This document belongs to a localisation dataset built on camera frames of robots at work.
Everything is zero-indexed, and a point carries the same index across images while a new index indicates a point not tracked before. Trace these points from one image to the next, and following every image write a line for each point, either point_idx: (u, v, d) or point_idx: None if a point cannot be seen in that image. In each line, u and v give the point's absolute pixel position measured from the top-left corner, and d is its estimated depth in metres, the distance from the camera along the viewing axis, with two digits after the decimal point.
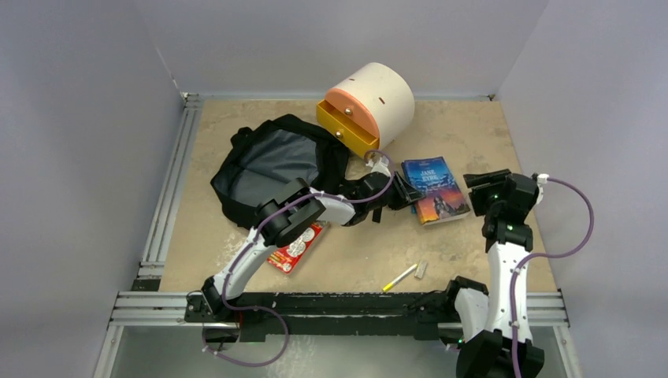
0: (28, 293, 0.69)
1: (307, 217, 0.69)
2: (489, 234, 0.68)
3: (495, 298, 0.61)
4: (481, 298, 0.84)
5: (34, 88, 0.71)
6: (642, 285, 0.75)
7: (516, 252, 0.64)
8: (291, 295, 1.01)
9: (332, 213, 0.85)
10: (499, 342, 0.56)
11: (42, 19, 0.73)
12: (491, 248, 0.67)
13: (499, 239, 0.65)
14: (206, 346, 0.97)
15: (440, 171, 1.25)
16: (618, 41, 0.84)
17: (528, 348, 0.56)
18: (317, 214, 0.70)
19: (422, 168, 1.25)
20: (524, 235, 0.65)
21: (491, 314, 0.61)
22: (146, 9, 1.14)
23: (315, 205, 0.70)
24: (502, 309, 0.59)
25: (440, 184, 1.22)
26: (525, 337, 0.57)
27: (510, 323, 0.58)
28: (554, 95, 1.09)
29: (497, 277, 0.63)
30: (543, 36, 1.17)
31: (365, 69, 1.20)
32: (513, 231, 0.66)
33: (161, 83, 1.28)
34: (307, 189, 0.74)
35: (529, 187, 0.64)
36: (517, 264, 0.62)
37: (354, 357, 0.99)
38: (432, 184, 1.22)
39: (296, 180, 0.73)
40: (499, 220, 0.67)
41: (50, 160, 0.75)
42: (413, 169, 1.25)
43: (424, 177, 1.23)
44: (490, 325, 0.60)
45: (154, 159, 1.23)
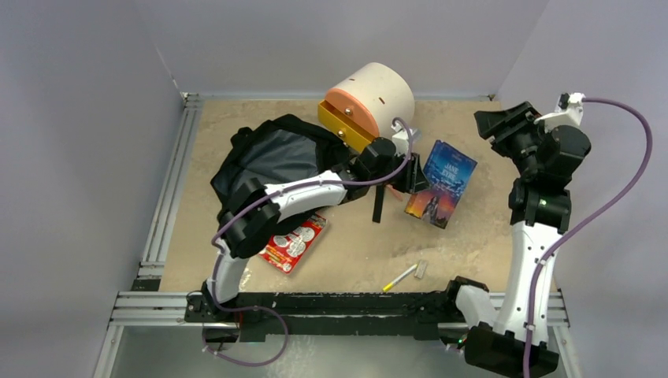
0: (29, 293, 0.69)
1: (258, 227, 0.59)
2: (516, 207, 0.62)
3: (513, 292, 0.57)
4: (478, 292, 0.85)
5: (35, 88, 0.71)
6: (641, 284, 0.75)
7: (545, 234, 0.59)
8: (291, 295, 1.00)
9: (313, 201, 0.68)
10: (512, 353, 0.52)
11: (43, 19, 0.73)
12: (517, 228, 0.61)
13: (528, 220, 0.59)
14: (206, 346, 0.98)
15: (462, 176, 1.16)
16: (619, 41, 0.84)
17: (543, 351, 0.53)
18: (271, 220, 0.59)
19: (450, 161, 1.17)
20: (559, 211, 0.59)
21: (506, 307, 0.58)
22: (145, 9, 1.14)
23: (265, 210, 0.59)
24: (519, 307, 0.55)
25: (449, 187, 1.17)
26: (540, 339, 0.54)
27: (525, 324, 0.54)
28: (554, 95, 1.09)
29: (519, 266, 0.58)
30: (543, 37, 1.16)
31: (365, 69, 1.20)
32: (548, 203, 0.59)
33: (161, 82, 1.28)
34: (261, 191, 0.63)
35: (577, 150, 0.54)
36: (544, 253, 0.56)
37: (355, 357, 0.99)
38: (441, 181, 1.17)
39: (246, 183, 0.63)
40: (529, 193, 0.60)
41: (51, 160, 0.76)
42: (441, 153, 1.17)
43: (442, 168, 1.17)
44: (502, 323, 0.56)
45: (154, 159, 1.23)
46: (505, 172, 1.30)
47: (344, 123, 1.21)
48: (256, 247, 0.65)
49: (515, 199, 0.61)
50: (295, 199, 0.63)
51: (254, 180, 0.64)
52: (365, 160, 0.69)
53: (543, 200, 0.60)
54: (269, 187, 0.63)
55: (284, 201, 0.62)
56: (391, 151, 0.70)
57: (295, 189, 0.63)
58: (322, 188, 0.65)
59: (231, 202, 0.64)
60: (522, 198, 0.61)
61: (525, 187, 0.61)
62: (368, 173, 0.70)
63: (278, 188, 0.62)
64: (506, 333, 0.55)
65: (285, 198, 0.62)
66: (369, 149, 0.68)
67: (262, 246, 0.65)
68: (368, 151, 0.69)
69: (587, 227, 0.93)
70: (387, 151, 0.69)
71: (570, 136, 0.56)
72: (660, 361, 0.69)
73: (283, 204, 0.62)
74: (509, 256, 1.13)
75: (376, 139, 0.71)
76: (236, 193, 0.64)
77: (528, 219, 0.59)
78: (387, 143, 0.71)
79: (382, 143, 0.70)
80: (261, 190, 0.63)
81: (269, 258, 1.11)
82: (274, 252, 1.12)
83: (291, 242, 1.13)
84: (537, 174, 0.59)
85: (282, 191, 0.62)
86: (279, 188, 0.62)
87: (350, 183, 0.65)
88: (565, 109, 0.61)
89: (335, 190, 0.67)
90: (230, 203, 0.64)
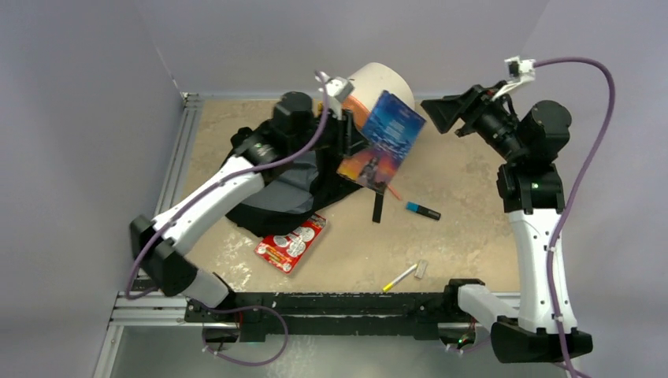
0: (29, 294, 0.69)
1: (163, 267, 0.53)
2: (508, 196, 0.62)
3: (533, 286, 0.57)
4: (477, 288, 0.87)
5: (35, 87, 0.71)
6: (640, 285, 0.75)
7: (545, 220, 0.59)
8: (291, 295, 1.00)
9: (224, 205, 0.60)
10: (548, 348, 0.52)
11: (42, 19, 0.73)
12: (516, 218, 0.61)
13: (526, 209, 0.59)
14: (206, 346, 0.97)
15: (408, 135, 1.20)
16: (617, 42, 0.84)
17: (575, 338, 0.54)
18: (170, 256, 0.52)
19: (395, 119, 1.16)
20: (551, 192, 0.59)
21: (527, 302, 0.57)
22: (144, 9, 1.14)
23: (161, 249, 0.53)
24: (543, 301, 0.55)
25: (393, 146, 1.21)
26: (569, 327, 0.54)
27: (553, 316, 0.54)
28: (554, 94, 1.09)
29: (528, 257, 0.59)
30: (543, 36, 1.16)
31: (365, 69, 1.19)
32: (540, 185, 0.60)
33: (161, 82, 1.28)
34: (153, 228, 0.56)
35: (560, 131, 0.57)
36: (550, 240, 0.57)
37: (356, 358, 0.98)
38: (383, 138, 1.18)
39: (133, 226, 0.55)
40: (520, 179, 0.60)
41: (51, 160, 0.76)
42: (386, 109, 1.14)
43: (385, 125, 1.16)
44: (530, 320, 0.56)
45: (153, 159, 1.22)
46: None
47: None
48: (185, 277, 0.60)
49: (506, 187, 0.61)
50: (195, 218, 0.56)
51: (139, 219, 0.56)
52: (278, 120, 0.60)
53: (533, 183, 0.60)
54: (159, 220, 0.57)
55: (183, 227, 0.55)
56: (312, 103, 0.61)
57: (191, 209, 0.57)
58: (225, 189, 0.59)
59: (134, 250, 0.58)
60: (512, 184, 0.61)
61: (513, 172, 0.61)
62: (285, 138, 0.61)
63: (169, 219, 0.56)
64: (537, 331, 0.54)
65: (183, 223, 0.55)
66: (279, 107, 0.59)
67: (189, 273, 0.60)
68: (279, 112, 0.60)
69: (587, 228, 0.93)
70: (302, 105, 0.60)
71: (550, 116, 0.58)
72: (658, 361, 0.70)
73: (183, 230, 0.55)
74: (509, 255, 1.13)
75: (285, 94, 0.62)
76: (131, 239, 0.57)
77: (526, 208, 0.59)
78: (299, 94, 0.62)
79: (294, 96, 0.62)
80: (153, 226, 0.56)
81: (269, 258, 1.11)
82: (274, 252, 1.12)
83: (291, 242, 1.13)
84: (525, 158, 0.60)
85: (176, 218, 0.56)
86: (168, 220, 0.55)
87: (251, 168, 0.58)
88: (517, 79, 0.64)
89: (245, 181, 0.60)
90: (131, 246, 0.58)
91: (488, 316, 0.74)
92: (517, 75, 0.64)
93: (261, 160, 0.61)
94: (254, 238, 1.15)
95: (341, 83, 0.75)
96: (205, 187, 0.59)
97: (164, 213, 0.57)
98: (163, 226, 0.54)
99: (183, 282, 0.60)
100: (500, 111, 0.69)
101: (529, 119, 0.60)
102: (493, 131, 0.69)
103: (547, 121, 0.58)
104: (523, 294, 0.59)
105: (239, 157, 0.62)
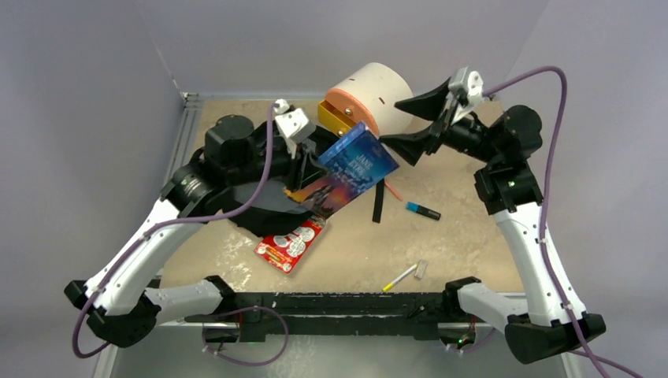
0: (30, 294, 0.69)
1: (104, 333, 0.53)
2: (489, 199, 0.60)
3: (536, 280, 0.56)
4: (476, 287, 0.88)
5: (35, 87, 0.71)
6: (639, 285, 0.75)
7: (530, 213, 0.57)
8: (291, 296, 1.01)
9: (158, 255, 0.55)
10: (565, 338, 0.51)
11: (43, 20, 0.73)
12: (501, 218, 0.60)
13: (509, 208, 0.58)
14: (206, 346, 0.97)
15: (371, 175, 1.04)
16: (617, 42, 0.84)
17: (588, 321, 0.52)
18: (103, 325, 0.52)
19: (364, 150, 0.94)
20: (528, 187, 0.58)
21: (534, 298, 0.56)
22: (144, 9, 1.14)
23: (94, 320, 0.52)
24: (549, 292, 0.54)
25: (351, 180, 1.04)
26: (580, 312, 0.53)
27: (562, 305, 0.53)
28: (555, 94, 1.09)
29: (523, 253, 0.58)
30: (544, 36, 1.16)
31: (365, 69, 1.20)
32: (517, 183, 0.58)
33: (161, 82, 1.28)
34: (84, 296, 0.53)
35: (532, 137, 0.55)
36: (539, 232, 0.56)
37: (355, 358, 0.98)
38: (343, 172, 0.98)
39: (67, 293, 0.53)
40: (496, 182, 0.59)
41: (52, 160, 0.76)
42: (358, 140, 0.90)
43: (350, 158, 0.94)
44: (542, 315, 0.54)
45: (153, 160, 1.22)
46: None
47: (345, 123, 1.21)
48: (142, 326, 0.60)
49: (486, 191, 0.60)
50: (124, 281, 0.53)
51: (70, 286, 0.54)
52: (213, 151, 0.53)
53: (510, 182, 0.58)
54: (90, 284, 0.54)
55: (112, 292, 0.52)
56: (250, 129, 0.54)
57: (119, 271, 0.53)
58: (151, 242, 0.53)
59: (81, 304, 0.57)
60: (491, 187, 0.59)
61: (491, 177, 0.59)
62: (221, 170, 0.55)
63: (98, 285, 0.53)
64: (552, 324, 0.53)
65: (111, 288, 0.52)
66: (210, 135, 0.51)
67: (143, 322, 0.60)
68: (213, 140, 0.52)
69: (586, 228, 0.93)
70: (240, 132, 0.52)
71: (520, 124, 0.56)
72: (658, 360, 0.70)
73: (113, 295, 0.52)
74: (510, 255, 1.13)
75: (220, 120, 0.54)
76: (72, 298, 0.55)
77: (510, 208, 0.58)
78: (238, 120, 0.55)
79: (232, 122, 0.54)
80: (83, 294, 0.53)
81: (269, 259, 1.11)
82: (274, 252, 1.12)
83: (291, 242, 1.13)
84: (500, 164, 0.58)
85: (104, 283, 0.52)
86: (95, 287, 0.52)
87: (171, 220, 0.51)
88: (467, 105, 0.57)
89: (172, 231, 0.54)
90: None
91: (493, 314, 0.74)
92: (465, 103, 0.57)
93: (194, 194, 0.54)
94: (254, 238, 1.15)
95: (302, 122, 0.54)
96: (131, 241, 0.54)
97: (96, 274, 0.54)
98: (90, 296, 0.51)
99: (143, 328, 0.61)
100: (463, 120, 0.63)
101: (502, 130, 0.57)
102: (466, 136, 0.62)
103: (518, 131, 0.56)
104: (528, 290, 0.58)
105: (165, 200, 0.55)
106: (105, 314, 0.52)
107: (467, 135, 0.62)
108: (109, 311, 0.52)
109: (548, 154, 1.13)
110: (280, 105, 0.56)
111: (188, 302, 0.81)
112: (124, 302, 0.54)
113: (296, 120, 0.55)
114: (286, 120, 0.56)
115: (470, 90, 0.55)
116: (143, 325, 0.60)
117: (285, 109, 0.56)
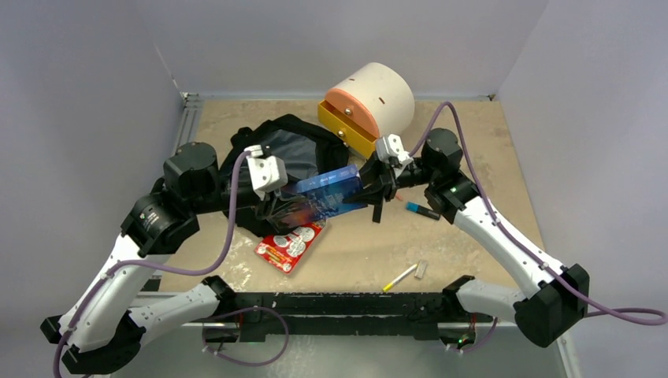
0: (30, 294, 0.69)
1: (83, 366, 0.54)
2: (443, 209, 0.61)
3: (508, 256, 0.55)
4: (475, 283, 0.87)
5: (35, 88, 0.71)
6: (638, 286, 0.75)
7: (478, 205, 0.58)
8: (291, 296, 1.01)
9: (127, 290, 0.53)
10: (558, 294, 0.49)
11: (44, 20, 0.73)
12: (458, 220, 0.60)
13: (459, 207, 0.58)
14: (206, 346, 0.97)
15: (343, 207, 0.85)
16: (616, 42, 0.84)
17: (570, 272, 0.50)
18: (77, 363, 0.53)
19: (342, 190, 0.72)
20: (467, 187, 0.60)
21: (517, 272, 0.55)
22: (145, 9, 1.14)
23: (69, 357, 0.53)
24: (524, 261, 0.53)
25: (320, 205, 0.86)
26: (559, 267, 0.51)
27: (539, 267, 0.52)
28: (554, 94, 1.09)
29: (489, 240, 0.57)
30: (543, 37, 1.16)
31: (365, 69, 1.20)
32: (458, 190, 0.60)
33: (161, 82, 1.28)
34: (59, 332, 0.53)
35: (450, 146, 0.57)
36: (491, 216, 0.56)
37: (355, 358, 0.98)
38: (315, 199, 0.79)
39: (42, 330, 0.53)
40: (444, 196, 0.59)
41: (53, 160, 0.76)
42: (343, 182, 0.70)
43: (329, 193, 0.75)
44: (528, 286, 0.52)
45: (153, 160, 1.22)
46: (505, 172, 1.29)
47: (345, 123, 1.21)
48: (124, 351, 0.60)
49: (438, 204, 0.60)
50: (93, 320, 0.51)
51: (46, 323, 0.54)
52: (171, 183, 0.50)
53: (451, 189, 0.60)
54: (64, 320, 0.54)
55: (83, 331, 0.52)
56: (213, 157, 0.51)
57: (87, 309, 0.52)
58: (114, 282, 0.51)
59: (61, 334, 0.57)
60: (440, 199, 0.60)
61: (438, 191, 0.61)
62: (183, 200, 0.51)
63: (69, 324, 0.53)
64: (539, 287, 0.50)
65: (83, 326, 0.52)
66: (168, 164, 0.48)
67: (125, 347, 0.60)
68: (169, 169, 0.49)
69: (587, 229, 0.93)
70: (200, 162, 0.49)
71: (437, 139, 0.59)
72: (651, 358, 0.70)
73: (83, 334, 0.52)
74: None
75: (180, 148, 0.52)
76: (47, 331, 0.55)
77: (459, 206, 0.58)
78: (200, 148, 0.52)
79: (194, 150, 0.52)
80: (57, 331, 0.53)
81: (269, 258, 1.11)
82: (274, 252, 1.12)
83: (291, 242, 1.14)
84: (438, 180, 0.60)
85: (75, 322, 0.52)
86: (67, 325, 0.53)
87: (131, 261, 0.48)
88: (400, 166, 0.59)
89: (136, 268, 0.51)
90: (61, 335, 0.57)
91: (494, 304, 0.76)
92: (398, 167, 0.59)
93: (154, 228, 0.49)
94: (254, 238, 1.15)
95: (273, 178, 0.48)
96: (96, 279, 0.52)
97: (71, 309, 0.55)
98: (63, 335, 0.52)
99: (128, 353, 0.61)
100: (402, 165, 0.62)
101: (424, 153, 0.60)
102: (409, 176, 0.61)
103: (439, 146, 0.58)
104: (510, 272, 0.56)
105: (126, 235, 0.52)
106: (80, 351, 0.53)
107: (410, 174, 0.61)
108: (82, 348, 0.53)
109: (547, 154, 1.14)
110: (254, 153, 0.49)
111: (179, 313, 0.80)
112: (97, 339, 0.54)
113: (268, 174, 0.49)
114: (257, 171, 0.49)
115: (400, 156, 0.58)
116: (126, 350, 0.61)
117: (258, 157, 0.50)
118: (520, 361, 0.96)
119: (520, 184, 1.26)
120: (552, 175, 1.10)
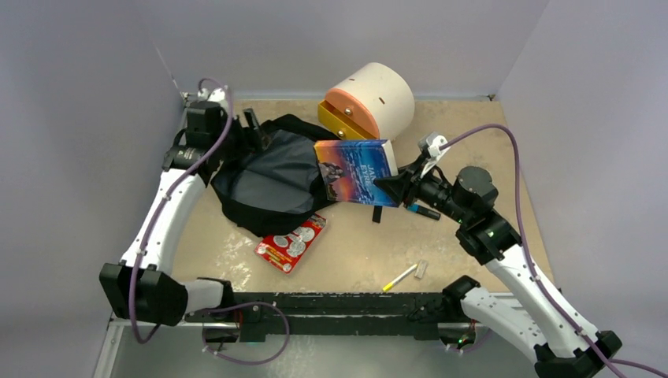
0: (31, 294, 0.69)
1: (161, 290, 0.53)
2: (477, 252, 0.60)
3: (543, 316, 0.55)
4: (484, 297, 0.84)
5: (34, 88, 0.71)
6: (639, 286, 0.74)
7: (516, 255, 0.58)
8: (291, 296, 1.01)
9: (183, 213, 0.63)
10: (591, 364, 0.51)
11: (44, 19, 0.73)
12: (494, 267, 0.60)
13: (496, 256, 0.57)
14: (206, 346, 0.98)
15: (374, 194, 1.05)
16: (617, 42, 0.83)
17: (605, 341, 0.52)
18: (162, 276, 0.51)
19: (375, 161, 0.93)
20: (505, 232, 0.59)
21: (549, 330, 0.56)
22: (145, 9, 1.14)
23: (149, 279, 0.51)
24: (561, 324, 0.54)
25: (358, 181, 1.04)
26: (594, 334, 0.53)
27: (577, 333, 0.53)
28: (555, 94, 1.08)
29: (525, 294, 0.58)
30: (543, 36, 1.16)
31: (365, 69, 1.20)
32: (495, 234, 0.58)
33: (161, 82, 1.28)
34: (126, 268, 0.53)
35: (485, 187, 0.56)
36: (530, 272, 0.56)
37: (355, 358, 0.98)
38: (356, 170, 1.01)
39: (105, 279, 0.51)
40: (477, 235, 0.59)
41: (51, 159, 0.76)
42: (372, 150, 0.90)
43: (364, 161, 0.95)
44: (562, 348, 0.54)
45: (154, 159, 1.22)
46: (505, 172, 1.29)
47: (345, 123, 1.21)
48: (178, 296, 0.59)
49: (471, 246, 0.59)
50: (162, 238, 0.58)
51: (105, 268, 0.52)
52: (197, 124, 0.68)
53: (489, 231, 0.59)
54: (128, 258, 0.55)
55: (156, 251, 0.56)
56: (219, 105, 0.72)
57: (153, 231, 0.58)
58: (174, 198, 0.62)
59: (113, 302, 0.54)
60: (474, 242, 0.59)
61: (471, 232, 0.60)
62: (205, 136, 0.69)
63: (138, 250, 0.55)
64: (576, 354, 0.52)
65: (153, 247, 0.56)
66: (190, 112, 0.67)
67: (178, 293, 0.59)
68: (191, 115, 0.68)
69: (587, 229, 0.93)
70: (209, 105, 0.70)
71: (473, 178, 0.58)
72: (650, 360, 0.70)
73: (157, 253, 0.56)
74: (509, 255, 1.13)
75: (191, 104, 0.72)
76: (105, 294, 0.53)
77: (497, 256, 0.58)
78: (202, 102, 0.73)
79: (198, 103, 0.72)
80: (124, 266, 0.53)
81: (269, 258, 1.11)
82: (274, 252, 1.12)
83: (291, 242, 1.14)
84: (470, 218, 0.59)
85: (144, 246, 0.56)
86: (138, 250, 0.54)
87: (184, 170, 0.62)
88: (432, 158, 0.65)
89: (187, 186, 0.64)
90: (112, 305, 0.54)
91: (506, 325, 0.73)
92: (428, 156, 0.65)
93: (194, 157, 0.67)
94: (254, 238, 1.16)
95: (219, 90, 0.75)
96: (154, 206, 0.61)
97: (128, 250, 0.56)
98: (137, 257, 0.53)
99: (181, 297, 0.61)
100: (432, 179, 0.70)
101: (457, 193, 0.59)
102: (434, 194, 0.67)
103: (473, 184, 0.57)
104: (541, 326, 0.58)
105: (169, 169, 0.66)
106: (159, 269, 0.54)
107: (435, 193, 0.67)
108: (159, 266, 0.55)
109: (547, 153, 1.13)
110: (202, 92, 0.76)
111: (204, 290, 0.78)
112: (165, 263, 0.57)
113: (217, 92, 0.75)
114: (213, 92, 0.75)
115: (433, 144, 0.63)
116: (178, 299, 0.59)
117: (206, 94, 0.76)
118: (518, 361, 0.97)
119: (520, 184, 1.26)
120: (552, 175, 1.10)
